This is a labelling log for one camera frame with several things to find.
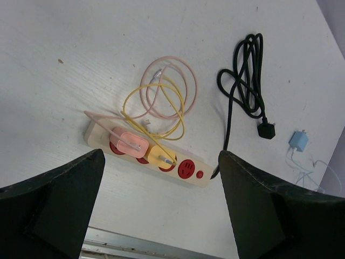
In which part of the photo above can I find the black power strip cord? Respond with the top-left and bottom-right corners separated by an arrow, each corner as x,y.
210,33 -> 278,180

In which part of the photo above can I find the blue charger plug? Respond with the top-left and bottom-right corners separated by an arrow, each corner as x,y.
289,130 -> 309,152

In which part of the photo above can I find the pink charger plug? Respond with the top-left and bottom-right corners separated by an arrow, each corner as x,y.
110,126 -> 149,159

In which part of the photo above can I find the aluminium table frame rail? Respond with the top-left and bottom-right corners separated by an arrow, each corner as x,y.
82,226 -> 239,258

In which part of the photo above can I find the yellow charging cable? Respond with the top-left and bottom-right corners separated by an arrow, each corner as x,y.
120,77 -> 186,166

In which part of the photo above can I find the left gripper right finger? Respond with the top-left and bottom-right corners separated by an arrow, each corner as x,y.
218,151 -> 344,258

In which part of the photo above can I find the beige red power strip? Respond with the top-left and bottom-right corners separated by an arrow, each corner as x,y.
84,122 -> 213,187

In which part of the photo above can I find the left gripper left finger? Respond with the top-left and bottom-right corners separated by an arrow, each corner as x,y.
1,149 -> 105,258

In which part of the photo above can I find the pink charging cable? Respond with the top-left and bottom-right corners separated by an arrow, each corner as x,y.
83,55 -> 199,152

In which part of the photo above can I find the yellow charger plug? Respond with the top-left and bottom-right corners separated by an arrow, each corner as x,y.
144,145 -> 176,169

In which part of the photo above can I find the blue charging cable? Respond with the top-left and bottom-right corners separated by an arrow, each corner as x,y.
286,148 -> 343,194

